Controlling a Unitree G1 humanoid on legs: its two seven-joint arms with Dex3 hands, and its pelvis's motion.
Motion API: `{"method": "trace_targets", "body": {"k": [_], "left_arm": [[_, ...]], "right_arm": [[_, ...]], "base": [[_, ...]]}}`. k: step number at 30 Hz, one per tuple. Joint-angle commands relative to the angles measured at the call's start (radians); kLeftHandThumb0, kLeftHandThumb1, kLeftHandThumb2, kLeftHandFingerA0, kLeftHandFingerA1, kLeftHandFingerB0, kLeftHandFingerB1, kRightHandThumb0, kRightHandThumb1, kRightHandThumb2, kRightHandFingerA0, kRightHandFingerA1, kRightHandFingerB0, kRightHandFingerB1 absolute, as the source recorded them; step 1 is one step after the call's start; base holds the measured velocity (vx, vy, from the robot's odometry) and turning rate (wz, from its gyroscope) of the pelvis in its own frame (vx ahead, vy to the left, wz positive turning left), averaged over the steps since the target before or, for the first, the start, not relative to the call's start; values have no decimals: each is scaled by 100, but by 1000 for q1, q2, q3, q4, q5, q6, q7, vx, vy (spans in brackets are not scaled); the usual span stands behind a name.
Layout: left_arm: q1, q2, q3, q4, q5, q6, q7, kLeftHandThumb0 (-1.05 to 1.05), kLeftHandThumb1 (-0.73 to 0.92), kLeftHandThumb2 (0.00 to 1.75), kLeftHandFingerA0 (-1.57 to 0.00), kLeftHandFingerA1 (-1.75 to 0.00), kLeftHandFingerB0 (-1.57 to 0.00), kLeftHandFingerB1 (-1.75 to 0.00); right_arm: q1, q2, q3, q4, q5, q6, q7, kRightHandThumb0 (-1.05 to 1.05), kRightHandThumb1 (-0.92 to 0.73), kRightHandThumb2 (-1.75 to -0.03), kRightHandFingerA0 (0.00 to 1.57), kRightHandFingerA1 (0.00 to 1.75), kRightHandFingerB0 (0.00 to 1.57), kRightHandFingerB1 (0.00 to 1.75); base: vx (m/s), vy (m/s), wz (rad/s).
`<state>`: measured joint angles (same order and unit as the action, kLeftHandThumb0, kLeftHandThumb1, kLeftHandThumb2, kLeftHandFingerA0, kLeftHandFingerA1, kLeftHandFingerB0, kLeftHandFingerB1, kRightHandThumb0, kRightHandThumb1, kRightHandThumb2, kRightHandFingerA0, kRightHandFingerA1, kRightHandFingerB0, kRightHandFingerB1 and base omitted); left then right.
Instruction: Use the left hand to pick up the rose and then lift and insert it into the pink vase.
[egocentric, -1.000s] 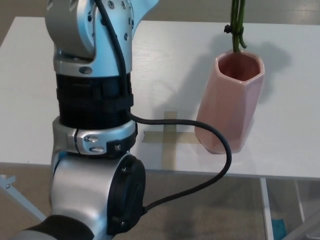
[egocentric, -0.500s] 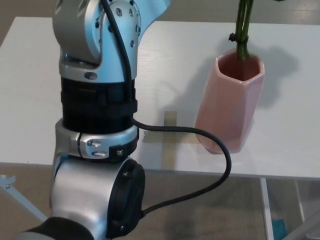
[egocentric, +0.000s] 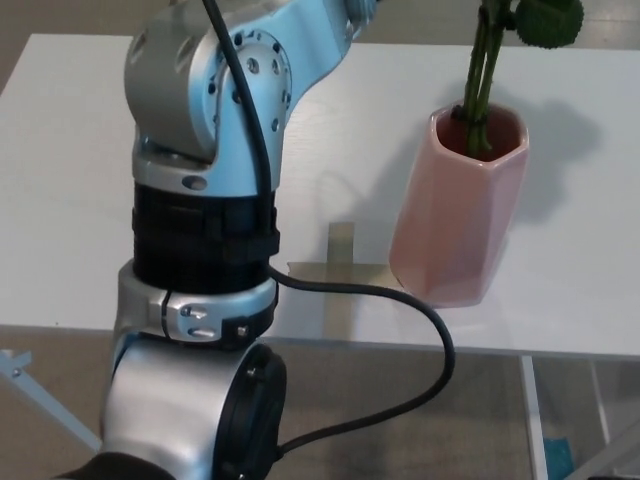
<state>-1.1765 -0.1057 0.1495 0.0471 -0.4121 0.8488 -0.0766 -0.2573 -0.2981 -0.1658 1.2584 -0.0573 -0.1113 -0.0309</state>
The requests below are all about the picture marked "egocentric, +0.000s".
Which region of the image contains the pink faceted ceramic vase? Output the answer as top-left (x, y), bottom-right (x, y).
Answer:
top-left (388, 102), bottom-right (530, 307)

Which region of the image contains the pink artificial rose bouquet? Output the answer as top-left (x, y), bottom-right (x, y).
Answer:
top-left (452, 0), bottom-right (585, 154)

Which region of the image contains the blue floor tape piece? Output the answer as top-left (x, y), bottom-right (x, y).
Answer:
top-left (542, 437), bottom-right (574, 480)

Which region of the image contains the white metal frame bar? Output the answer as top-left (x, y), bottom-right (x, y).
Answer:
top-left (0, 349), bottom-right (104, 452)

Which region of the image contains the white table leg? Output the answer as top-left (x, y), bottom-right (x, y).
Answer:
top-left (519, 355), bottom-right (549, 480)
top-left (591, 359), bottom-right (615, 447)

